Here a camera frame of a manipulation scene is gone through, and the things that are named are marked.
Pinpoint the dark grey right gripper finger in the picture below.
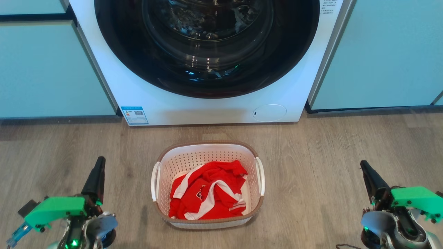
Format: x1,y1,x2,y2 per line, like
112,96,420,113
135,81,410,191
360,160,392,210

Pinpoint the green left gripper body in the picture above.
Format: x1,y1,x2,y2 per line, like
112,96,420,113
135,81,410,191
24,196,88,232

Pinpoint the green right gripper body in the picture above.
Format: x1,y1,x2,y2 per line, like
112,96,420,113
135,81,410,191
391,186,443,222

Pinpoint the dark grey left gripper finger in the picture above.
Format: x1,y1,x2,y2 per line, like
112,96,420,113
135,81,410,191
81,156,106,205

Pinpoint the white perforated laundry basket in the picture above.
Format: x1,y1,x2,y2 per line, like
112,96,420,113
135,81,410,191
151,140,266,230

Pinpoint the blue energy label sticker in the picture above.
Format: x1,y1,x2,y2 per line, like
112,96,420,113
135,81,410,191
121,106,149,126

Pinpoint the red and white jersey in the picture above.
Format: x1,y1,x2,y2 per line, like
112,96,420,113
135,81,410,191
169,159,251,221

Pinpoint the large pale teal cabinet door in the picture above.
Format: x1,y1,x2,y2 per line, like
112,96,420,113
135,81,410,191
0,20,117,119

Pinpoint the round white filter cover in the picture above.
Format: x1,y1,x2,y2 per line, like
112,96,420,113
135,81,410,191
252,104,287,122

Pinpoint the wide pale teal cabinet door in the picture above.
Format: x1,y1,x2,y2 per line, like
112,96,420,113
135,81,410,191
309,0,443,111

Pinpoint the white front-load washing machine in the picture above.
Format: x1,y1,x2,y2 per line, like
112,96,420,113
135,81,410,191
69,0,355,127

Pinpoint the black round washer door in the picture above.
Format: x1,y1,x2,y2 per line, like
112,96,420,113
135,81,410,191
94,0,320,99

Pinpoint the small printed text sticker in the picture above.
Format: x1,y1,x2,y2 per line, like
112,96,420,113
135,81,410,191
320,0,338,15

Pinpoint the small pale teal cabinet panel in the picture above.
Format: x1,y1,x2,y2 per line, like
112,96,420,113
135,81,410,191
0,0,69,15

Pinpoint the blue left camera connector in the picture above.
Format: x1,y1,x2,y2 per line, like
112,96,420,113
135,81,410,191
6,221,32,248

